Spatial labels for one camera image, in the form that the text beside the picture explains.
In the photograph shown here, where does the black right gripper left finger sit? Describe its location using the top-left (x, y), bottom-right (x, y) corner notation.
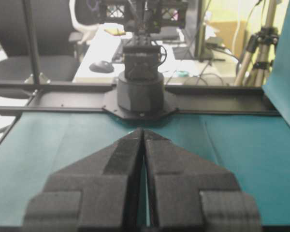
top-left (23, 128), bottom-right (143, 232)

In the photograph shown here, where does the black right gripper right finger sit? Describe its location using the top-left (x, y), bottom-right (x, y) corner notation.
top-left (144, 130), bottom-right (261, 232)

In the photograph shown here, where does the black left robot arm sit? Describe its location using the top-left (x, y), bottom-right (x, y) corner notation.
top-left (98, 0), bottom-right (188, 120)

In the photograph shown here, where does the teal tape roll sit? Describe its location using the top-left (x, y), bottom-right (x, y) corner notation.
top-left (174, 71), bottom-right (189, 78)

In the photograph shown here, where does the black computer mouse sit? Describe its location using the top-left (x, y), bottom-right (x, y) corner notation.
top-left (89, 60), bottom-right (114, 73)

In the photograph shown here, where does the black vertical pole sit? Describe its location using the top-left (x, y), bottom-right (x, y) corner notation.
top-left (21, 0), bottom-right (51, 85)

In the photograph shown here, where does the white desk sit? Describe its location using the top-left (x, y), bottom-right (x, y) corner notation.
top-left (72, 23), bottom-right (242, 85)

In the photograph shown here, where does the black monitor stand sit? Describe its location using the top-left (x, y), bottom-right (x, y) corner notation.
top-left (194, 0), bottom-right (223, 62)

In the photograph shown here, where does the teal backdrop sheet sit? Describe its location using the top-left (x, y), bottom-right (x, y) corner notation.
top-left (263, 1), bottom-right (290, 124)

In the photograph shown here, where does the yellow object on desk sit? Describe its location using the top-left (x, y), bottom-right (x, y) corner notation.
top-left (104, 28), bottom-right (126, 36)

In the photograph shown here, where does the black office chair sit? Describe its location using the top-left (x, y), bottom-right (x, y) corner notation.
top-left (0, 0), bottom-right (79, 99)

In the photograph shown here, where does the black mounting rail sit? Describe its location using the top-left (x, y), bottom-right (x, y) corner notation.
top-left (0, 81), bottom-right (279, 121)

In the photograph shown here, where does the camera tripod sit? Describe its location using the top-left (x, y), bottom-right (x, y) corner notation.
top-left (233, 0), bottom-right (279, 87)

